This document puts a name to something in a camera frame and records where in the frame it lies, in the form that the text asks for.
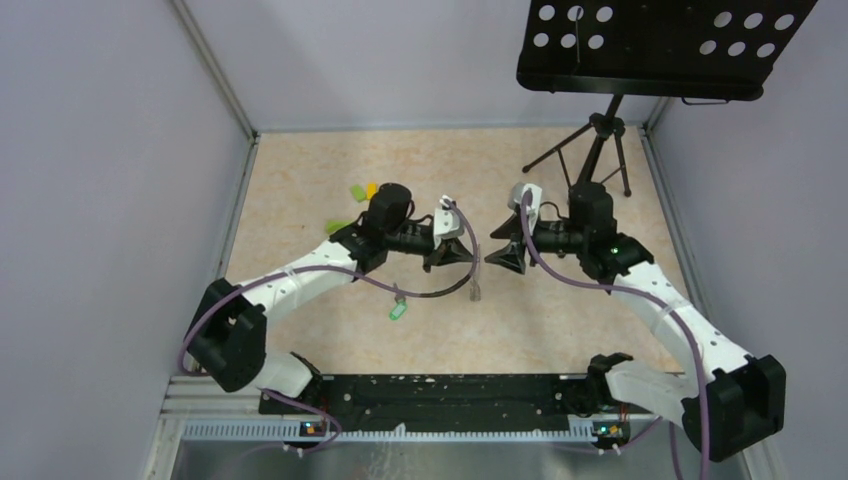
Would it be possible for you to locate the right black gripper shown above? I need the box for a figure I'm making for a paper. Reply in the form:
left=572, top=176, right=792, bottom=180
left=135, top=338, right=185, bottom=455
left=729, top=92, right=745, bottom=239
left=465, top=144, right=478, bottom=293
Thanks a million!
left=486, top=210, right=588, bottom=274

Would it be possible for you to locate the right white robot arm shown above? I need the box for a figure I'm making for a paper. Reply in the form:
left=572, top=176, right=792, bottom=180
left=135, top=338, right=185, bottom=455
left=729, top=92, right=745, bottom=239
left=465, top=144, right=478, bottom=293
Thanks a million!
left=485, top=182, right=787, bottom=462

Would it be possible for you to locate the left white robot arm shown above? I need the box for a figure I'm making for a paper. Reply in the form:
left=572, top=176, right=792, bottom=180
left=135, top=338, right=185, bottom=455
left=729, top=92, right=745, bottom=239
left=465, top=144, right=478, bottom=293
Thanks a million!
left=178, top=183, right=480, bottom=414

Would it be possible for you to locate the green key tag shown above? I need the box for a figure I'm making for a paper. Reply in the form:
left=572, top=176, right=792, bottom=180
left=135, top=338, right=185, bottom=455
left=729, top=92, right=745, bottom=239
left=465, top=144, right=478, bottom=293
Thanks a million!
left=388, top=301, right=408, bottom=321

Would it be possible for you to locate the light green flat block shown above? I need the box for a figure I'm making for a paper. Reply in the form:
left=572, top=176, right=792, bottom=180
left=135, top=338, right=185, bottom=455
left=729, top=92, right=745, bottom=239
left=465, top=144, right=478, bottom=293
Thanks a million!
left=350, top=185, right=367, bottom=203

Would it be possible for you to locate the green arch block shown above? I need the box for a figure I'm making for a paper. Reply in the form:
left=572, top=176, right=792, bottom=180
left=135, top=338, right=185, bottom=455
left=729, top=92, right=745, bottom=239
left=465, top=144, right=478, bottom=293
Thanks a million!
left=324, top=220, right=351, bottom=235

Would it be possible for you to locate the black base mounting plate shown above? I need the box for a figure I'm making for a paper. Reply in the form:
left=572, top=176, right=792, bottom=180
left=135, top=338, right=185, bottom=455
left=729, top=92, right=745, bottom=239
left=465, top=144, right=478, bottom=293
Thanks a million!
left=258, top=374, right=654, bottom=435

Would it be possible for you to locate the black music stand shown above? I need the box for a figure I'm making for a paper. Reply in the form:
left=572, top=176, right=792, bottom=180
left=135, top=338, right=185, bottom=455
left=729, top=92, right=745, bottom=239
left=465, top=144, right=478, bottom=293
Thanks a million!
left=515, top=0, right=819, bottom=200

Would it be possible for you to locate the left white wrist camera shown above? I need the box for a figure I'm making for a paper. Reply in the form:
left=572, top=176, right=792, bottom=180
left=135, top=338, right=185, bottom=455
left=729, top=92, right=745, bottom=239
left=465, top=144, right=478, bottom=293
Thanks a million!
left=432, top=195, right=465, bottom=243

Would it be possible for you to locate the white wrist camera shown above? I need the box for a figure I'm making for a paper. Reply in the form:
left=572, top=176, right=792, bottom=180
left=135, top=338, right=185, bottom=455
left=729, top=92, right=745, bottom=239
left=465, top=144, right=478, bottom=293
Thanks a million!
left=432, top=195, right=465, bottom=243
left=507, top=182, right=543, bottom=217

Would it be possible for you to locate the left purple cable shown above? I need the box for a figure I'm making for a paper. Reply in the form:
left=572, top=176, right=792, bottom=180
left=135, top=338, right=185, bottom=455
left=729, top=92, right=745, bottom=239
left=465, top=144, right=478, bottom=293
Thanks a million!
left=177, top=198, right=481, bottom=457

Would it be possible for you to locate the purple cable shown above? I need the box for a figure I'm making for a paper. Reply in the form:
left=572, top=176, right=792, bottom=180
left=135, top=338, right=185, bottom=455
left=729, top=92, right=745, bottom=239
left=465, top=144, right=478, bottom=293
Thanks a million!
left=177, top=198, right=481, bottom=457
left=518, top=190, right=711, bottom=480

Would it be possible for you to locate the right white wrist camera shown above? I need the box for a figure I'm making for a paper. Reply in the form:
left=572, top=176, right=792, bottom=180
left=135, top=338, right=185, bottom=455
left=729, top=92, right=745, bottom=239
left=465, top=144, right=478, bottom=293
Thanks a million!
left=507, top=182, right=543, bottom=217

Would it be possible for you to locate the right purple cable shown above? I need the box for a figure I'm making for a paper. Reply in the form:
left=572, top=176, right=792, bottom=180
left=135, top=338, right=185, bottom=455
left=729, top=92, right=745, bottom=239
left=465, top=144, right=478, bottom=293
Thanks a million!
left=518, top=190, right=711, bottom=480

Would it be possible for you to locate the grey slotted cable duct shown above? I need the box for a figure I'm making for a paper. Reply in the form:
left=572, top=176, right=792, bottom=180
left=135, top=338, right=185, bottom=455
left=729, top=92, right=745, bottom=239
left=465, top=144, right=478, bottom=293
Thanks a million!
left=182, top=419, right=597, bottom=443

